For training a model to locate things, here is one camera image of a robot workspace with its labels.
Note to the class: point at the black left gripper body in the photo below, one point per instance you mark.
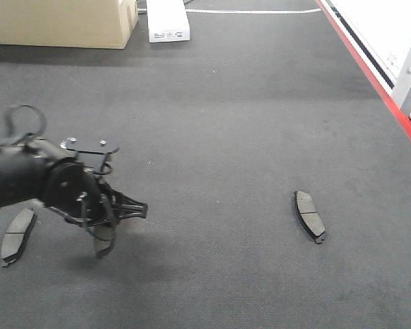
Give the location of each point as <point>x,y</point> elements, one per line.
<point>76,187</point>

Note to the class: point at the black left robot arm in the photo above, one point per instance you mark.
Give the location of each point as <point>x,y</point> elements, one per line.
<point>25,161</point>

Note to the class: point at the black conveyor belt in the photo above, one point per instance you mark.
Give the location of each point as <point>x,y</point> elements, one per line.
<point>216,134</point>

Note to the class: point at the large cardboard box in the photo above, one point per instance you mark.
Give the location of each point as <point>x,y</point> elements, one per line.
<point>82,24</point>

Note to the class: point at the long white box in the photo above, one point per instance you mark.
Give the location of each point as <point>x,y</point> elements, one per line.
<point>167,21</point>

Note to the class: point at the white machine panel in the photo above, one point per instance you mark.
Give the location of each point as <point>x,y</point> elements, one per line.
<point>381,30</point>

